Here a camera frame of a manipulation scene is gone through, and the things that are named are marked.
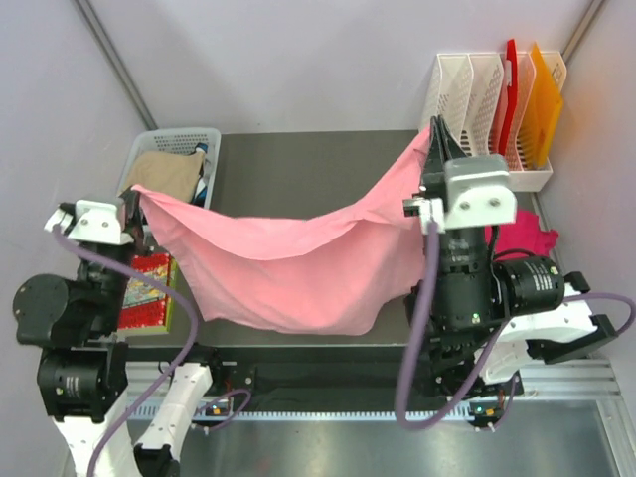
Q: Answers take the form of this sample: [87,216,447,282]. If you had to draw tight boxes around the light pink t shirt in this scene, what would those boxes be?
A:
[139,130,429,336]

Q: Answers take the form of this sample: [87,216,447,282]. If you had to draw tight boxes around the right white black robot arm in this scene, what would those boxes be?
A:
[396,116,621,406]

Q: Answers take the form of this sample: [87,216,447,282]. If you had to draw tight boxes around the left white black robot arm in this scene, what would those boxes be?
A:
[13,190,226,476]

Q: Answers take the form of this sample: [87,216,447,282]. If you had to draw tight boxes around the white mesh file organizer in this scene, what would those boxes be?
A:
[418,52,553,193]

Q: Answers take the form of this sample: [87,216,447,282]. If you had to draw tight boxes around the beige folded t shirt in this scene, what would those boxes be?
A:
[119,151,205,202]

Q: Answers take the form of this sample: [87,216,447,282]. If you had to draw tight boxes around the dark clothes in basket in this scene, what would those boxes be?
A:
[191,143,216,207]

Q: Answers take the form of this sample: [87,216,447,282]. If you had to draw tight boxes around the red plastic folder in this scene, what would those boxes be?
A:
[498,39,519,156]

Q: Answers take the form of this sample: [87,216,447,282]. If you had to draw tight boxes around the red colourful book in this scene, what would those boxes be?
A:
[118,252,178,337]

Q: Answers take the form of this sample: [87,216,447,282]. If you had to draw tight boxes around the white plastic laundry basket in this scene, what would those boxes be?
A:
[117,127,222,209]

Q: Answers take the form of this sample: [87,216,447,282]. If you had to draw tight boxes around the folded magenta t shirt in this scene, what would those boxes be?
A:
[495,210,559,256]

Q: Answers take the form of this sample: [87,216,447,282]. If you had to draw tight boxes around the orange plastic folder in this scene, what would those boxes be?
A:
[519,43,567,170]

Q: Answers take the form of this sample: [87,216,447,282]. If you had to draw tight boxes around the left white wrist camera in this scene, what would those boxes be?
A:
[44,198,133,245]

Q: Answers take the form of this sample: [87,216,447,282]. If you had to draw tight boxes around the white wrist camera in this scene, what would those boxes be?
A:
[44,198,133,245]
[402,154,518,235]

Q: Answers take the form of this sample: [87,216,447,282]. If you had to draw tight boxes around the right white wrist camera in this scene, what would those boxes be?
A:
[402,154,518,235]

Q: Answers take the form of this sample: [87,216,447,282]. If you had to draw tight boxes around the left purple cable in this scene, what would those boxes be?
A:
[52,226,254,477]

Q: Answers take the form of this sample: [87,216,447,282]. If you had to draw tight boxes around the purple cable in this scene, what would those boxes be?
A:
[52,226,254,477]
[394,221,635,431]

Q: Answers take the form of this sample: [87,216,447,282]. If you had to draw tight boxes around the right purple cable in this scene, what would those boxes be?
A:
[394,221,635,431]

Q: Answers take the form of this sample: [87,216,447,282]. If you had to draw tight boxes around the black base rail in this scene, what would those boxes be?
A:
[123,344,528,412]

